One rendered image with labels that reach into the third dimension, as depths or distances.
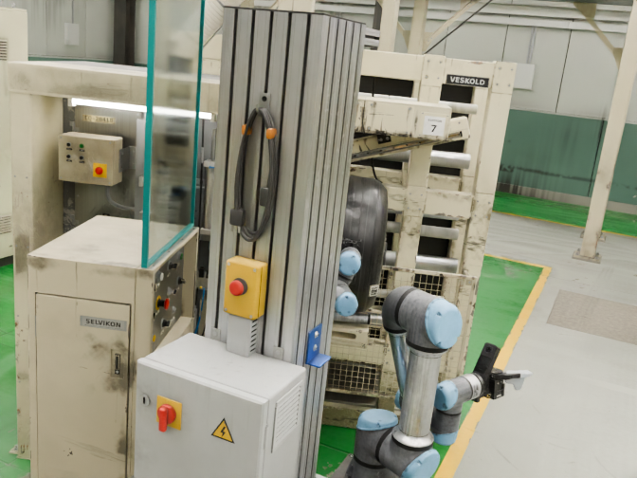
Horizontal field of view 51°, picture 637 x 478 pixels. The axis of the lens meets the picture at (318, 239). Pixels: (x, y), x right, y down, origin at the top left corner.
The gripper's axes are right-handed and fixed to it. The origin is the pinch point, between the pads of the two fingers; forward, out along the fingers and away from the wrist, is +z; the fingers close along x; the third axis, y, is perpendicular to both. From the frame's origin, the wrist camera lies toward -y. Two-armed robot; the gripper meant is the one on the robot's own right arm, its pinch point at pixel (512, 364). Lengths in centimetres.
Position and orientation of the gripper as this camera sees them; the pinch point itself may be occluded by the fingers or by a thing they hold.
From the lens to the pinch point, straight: 223.5
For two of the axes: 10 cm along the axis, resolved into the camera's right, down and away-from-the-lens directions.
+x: 6.3, 1.3, -7.6
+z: 7.7, -0.9, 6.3
